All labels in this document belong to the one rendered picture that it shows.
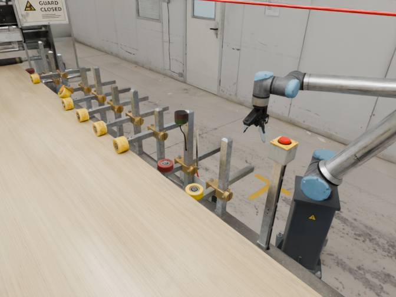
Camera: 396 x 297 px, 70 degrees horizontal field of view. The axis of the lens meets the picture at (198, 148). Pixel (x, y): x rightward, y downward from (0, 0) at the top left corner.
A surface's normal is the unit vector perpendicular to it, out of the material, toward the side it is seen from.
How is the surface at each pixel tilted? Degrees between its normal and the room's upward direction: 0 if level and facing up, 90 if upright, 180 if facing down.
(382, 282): 0
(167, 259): 0
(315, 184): 95
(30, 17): 90
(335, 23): 90
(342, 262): 0
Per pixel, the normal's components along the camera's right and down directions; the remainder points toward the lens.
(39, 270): 0.02, -0.86
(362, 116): -0.75, 0.32
